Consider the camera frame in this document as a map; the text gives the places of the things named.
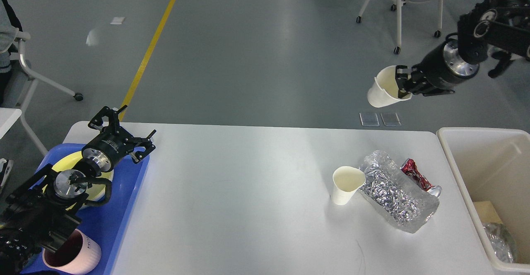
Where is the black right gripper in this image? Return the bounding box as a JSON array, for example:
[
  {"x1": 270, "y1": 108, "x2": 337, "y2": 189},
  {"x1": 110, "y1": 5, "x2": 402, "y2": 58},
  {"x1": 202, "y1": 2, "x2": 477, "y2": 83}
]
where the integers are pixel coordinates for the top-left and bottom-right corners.
[{"x1": 395, "y1": 39, "x2": 479, "y2": 98}]

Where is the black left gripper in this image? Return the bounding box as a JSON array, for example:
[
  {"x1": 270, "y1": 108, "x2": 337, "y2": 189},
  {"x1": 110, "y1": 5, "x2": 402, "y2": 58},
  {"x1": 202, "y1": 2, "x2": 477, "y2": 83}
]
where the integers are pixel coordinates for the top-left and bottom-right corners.
[{"x1": 82, "y1": 105, "x2": 157, "y2": 172}]

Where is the white paper cup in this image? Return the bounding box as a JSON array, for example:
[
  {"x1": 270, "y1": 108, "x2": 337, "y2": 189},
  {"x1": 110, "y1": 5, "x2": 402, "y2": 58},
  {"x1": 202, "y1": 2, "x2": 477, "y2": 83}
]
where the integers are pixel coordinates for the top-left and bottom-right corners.
[
  {"x1": 330, "y1": 166, "x2": 366, "y2": 205},
  {"x1": 367, "y1": 65, "x2": 412, "y2": 108}
]

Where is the yellow plastic plate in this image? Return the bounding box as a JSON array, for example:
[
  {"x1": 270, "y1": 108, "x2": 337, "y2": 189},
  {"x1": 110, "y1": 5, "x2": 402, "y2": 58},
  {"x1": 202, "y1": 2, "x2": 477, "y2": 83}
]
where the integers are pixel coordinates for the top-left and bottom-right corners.
[{"x1": 43, "y1": 148, "x2": 114, "y2": 210}]

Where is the pink ceramic mug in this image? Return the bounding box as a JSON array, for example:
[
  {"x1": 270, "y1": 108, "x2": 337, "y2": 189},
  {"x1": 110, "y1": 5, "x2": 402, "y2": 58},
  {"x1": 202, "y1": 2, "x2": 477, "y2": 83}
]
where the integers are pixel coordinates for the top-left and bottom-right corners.
[{"x1": 42, "y1": 229, "x2": 101, "y2": 275}]

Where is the aluminium foil front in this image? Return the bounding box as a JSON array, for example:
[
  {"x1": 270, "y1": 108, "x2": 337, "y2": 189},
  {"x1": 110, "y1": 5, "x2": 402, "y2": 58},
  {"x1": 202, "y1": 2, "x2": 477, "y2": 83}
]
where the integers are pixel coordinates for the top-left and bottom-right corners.
[{"x1": 482, "y1": 222, "x2": 518, "y2": 263}]

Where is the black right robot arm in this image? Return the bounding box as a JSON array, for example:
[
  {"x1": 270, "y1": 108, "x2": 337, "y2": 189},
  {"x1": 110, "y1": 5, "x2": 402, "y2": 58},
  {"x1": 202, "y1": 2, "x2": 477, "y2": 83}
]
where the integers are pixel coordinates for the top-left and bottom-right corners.
[{"x1": 395, "y1": 0, "x2": 530, "y2": 98}]

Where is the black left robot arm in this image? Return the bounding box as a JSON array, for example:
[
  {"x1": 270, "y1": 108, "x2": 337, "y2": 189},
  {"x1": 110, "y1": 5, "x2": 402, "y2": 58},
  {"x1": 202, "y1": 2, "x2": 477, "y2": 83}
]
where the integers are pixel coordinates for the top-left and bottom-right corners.
[{"x1": 1, "y1": 105, "x2": 156, "y2": 275}]

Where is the right floor socket plate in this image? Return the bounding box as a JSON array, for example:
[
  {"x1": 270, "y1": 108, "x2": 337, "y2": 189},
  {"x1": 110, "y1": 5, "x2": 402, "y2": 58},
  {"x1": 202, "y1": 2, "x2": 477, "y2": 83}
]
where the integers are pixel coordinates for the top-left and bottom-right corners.
[{"x1": 380, "y1": 112, "x2": 402, "y2": 127}]

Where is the floor socket plate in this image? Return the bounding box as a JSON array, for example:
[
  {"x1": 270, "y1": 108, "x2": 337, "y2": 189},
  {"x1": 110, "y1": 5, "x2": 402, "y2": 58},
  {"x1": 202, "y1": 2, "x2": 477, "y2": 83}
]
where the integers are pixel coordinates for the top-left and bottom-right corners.
[
  {"x1": 359, "y1": 112, "x2": 380, "y2": 127},
  {"x1": 380, "y1": 112, "x2": 402, "y2": 127}
]

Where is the left floor socket plate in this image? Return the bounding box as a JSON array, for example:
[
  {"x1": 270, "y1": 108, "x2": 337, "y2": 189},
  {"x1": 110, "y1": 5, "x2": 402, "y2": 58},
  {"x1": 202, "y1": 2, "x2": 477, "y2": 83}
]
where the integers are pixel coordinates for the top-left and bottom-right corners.
[{"x1": 359, "y1": 112, "x2": 380, "y2": 127}]

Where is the crushed red soda can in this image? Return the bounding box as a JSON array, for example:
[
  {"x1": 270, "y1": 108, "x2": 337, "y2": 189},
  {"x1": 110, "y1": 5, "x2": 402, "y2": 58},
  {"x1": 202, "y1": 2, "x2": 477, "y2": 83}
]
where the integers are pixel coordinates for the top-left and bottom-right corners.
[{"x1": 400, "y1": 158, "x2": 442, "y2": 198}]

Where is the blue plastic tray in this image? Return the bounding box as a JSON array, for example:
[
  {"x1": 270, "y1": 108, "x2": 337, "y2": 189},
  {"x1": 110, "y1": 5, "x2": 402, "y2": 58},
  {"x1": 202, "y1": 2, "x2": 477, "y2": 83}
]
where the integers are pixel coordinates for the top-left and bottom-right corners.
[{"x1": 17, "y1": 144, "x2": 149, "y2": 275}]

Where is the beige plastic bin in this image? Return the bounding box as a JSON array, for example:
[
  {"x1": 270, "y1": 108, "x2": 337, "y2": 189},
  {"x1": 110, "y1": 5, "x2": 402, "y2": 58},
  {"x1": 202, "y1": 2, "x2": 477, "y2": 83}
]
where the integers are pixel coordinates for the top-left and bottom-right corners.
[{"x1": 437, "y1": 127, "x2": 530, "y2": 275}]

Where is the white office chair left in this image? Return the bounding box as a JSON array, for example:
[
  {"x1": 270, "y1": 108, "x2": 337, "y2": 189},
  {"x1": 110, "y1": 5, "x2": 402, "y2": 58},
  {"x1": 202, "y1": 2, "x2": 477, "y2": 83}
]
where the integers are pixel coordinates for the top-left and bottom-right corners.
[{"x1": 1, "y1": 29, "x2": 84, "y2": 156}]

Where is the small white side table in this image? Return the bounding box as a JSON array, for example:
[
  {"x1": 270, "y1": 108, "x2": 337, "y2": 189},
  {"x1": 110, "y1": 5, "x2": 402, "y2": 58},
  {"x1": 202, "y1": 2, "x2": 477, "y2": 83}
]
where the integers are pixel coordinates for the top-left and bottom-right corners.
[{"x1": 0, "y1": 107, "x2": 22, "y2": 139}]

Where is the brown cardboard in bin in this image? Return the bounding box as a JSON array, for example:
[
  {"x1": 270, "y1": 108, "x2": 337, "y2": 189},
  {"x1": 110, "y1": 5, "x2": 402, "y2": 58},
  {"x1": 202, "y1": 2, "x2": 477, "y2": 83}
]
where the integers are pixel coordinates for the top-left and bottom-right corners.
[{"x1": 473, "y1": 201, "x2": 504, "y2": 225}]

